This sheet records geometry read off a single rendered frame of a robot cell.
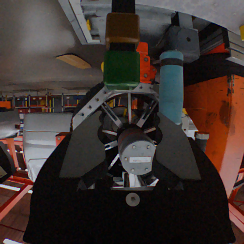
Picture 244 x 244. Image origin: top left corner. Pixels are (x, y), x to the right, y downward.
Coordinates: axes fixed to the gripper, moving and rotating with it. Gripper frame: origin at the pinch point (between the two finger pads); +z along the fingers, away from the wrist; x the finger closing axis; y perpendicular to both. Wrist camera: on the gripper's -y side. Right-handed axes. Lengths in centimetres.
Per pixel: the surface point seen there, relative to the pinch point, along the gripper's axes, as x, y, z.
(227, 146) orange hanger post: 45, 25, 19
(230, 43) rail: 55, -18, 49
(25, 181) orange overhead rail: -330, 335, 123
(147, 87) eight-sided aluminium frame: 8.9, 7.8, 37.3
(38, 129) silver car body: -73, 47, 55
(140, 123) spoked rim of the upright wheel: 7.7, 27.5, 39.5
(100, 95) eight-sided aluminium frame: -10.7, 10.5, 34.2
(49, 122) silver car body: -62, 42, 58
